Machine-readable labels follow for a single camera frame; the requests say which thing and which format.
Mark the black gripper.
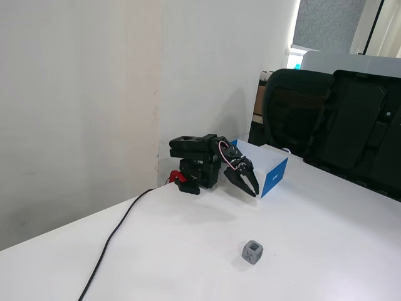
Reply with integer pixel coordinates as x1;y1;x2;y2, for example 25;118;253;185
224;154;261;198

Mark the gray cube block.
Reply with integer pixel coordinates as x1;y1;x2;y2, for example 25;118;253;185
241;240;264;266

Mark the white and blue box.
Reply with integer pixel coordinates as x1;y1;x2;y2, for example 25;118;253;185
230;139;289;200

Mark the brown cardboard box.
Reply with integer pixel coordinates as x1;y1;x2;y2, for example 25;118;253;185
252;69;273;125

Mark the red and black table clamp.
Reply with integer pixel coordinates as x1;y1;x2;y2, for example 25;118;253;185
169;170;201;196

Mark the black mesh office chair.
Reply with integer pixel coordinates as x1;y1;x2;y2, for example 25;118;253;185
247;68;335;157

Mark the black molded plastic case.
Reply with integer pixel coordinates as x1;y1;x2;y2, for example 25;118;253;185
303;69;401;202

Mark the white plastic storage bin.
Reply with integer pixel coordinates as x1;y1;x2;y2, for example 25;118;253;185
299;50;401;79

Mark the gray window blind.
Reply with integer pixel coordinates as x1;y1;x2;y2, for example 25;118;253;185
293;0;367;54

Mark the red and white servo wire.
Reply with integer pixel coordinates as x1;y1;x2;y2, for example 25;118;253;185
218;140;244;171

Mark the black power cable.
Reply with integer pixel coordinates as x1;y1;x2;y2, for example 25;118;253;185
76;187;156;301

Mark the black window frame bar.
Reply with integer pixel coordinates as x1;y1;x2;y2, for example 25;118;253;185
362;0;386;56

